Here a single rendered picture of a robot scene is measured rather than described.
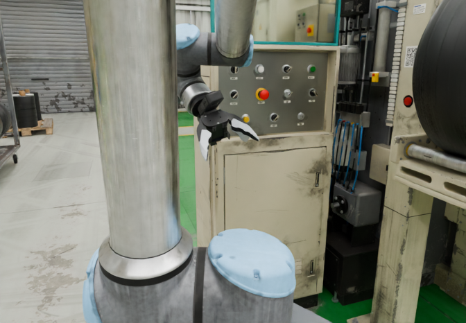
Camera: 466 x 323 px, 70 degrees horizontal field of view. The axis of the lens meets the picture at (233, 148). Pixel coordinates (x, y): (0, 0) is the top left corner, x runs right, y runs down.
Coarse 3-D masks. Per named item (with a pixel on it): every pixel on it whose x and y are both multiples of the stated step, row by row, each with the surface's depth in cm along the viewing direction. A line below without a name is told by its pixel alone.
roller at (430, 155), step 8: (408, 152) 115; (416, 152) 112; (424, 152) 109; (432, 152) 107; (440, 152) 105; (424, 160) 110; (432, 160) 107; (440, 160) 104; (448, 160) 101; (456, 160) 99; (464, 160) 97; (456, 168) 99; (464, 168) 97
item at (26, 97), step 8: (16, 96) 571; (24, 96) 572; (32, 96) 584; (16, 104) 572; (24, 104) 574; (32, 104) 585; (16, 112) 576; (24, 112) 577; (32, 112) 586; (40, 112) 667; (24, 120) 579; (32, 120) 587; (40, 120) 666; (48, 120) 669; (24, 128) 579; (32, 128) 590; (40, 128) 591; (48, 128) 596; (24, 136) 581
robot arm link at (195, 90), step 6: (198, 84) 95; (204, 84) 96; (186, 90) 95; (192, 90) 94; (198, 90) 93; (204, 90) 94; (210, 90) 97; (186, 96) 94; (192, 96) 93; (198, 96) 94; (186, 102) 94; (192, 102) 94; (186, 108) 96; (192, 114) 98
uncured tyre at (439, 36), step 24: (456, 0) 88; (432, 24) 92; (456, 24) 85; (432, 48) 90; (456, 48) 83; (432, 72) 90; (456, 72) 83; (432, 96) 91; (456, 96) 85; (432, 120) 95; (456, 120) 88; (456, 144) 94
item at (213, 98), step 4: (212, 92) 84; (216, 92) 84; (220, 92) 84; (208, 96) 83; (212, 96) 83; (216, 96) 83; (220, 96) 84; (204, 100) 85; (208, 100) 83; (212, 100) 83; (216, 100) 83; (220, 100) 84; (200, 104) 89; (204, 104) 86; (208, 104) 84; (212, 104) 84; (216, 104) 85; (200, 108) 90; (204, 108) 88; (208, 108) 88; (212, 108) 90; (200, 112) 92
